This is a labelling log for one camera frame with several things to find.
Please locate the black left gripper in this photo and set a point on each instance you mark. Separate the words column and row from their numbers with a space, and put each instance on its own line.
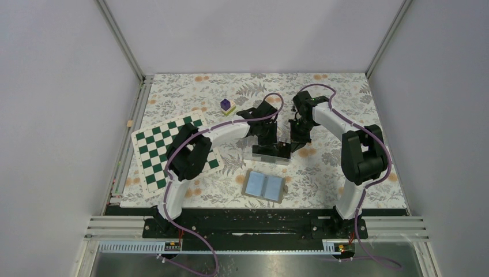
column 272, row 141

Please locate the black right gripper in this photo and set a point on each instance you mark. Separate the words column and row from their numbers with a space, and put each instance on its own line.
column 298, row 141

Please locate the grey card holder wallet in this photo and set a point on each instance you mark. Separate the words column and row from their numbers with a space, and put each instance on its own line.
column 264, row 187

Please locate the clear acrylic card tray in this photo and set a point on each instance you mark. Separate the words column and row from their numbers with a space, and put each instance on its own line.
column 247, row 151

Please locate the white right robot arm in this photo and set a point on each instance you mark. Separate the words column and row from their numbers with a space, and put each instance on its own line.
column 363, row 155

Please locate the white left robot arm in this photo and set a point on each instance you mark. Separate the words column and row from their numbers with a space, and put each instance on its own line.
column 188, row 153

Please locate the floral table cloth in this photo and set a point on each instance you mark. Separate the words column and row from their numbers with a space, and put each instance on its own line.
column 313, row 176

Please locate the purple yellow cube stack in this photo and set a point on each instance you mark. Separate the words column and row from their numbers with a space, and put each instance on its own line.
column 227, row 106

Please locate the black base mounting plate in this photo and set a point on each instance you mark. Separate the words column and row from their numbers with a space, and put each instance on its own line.
column 247, row 229

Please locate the green white chessboard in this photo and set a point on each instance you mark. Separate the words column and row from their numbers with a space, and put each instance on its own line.
column 150, row 147

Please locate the grey slotted cable duct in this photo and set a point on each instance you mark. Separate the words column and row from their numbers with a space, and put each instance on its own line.
column 170, row 247

